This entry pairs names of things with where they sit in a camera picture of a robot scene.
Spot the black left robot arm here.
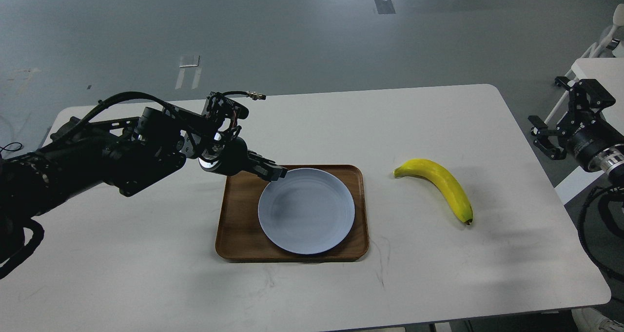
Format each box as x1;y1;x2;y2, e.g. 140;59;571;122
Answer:
0;91;287;278

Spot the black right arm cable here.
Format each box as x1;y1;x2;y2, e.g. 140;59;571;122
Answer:
577;185;624;284

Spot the light blue plate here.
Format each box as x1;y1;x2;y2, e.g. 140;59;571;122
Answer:
257;168;356;255

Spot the yellow banana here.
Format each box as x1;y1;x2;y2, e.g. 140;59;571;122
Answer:
392;158;474;226

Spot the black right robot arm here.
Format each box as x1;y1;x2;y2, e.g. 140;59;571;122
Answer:
528;76;624;186

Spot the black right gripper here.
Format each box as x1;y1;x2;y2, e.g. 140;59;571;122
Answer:
528;77;624;173

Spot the brown wooden tray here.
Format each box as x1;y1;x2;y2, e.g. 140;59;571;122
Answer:
215;164;370;263

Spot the white shoe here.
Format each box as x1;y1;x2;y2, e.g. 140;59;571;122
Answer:
571;308;624;332

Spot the white chair frame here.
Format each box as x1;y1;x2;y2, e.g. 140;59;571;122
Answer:
546;3;624;124

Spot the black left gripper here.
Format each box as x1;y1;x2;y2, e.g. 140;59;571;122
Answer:
198;137;288;182

